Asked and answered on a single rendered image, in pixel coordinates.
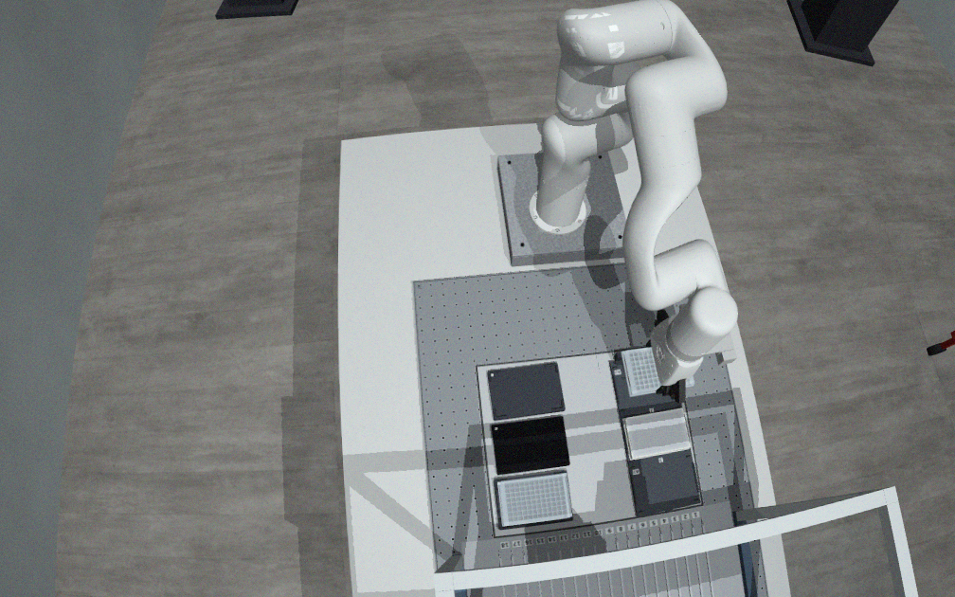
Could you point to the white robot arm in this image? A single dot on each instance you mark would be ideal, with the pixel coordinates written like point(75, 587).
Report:
point(662, 99)

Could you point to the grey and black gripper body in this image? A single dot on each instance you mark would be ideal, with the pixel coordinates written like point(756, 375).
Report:
point(670, 369)

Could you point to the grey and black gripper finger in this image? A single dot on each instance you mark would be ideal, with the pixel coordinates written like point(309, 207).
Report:
point(661, 315)
point(676, 391)

